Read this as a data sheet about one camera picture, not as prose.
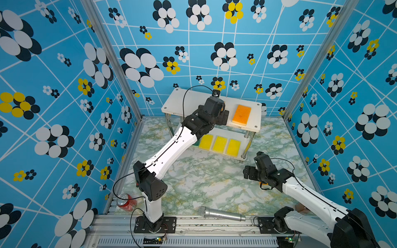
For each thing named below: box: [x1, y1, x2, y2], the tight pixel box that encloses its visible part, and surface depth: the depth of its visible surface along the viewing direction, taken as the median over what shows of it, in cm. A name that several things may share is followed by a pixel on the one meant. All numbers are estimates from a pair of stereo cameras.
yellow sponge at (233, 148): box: [226, 138, 242, 158], surface depth 97 cm
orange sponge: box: [231, 104, 252, 127], surface depth 74 cm
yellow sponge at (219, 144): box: [212, 135, 228, 154], surface depth 98 cm
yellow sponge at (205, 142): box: [199, 134, 214, 151], surface depth 99 cm
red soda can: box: [116, 193, 137, 212], surface depth 74 cm
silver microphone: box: [197, 206, 247, 222], surface depth 76 cm
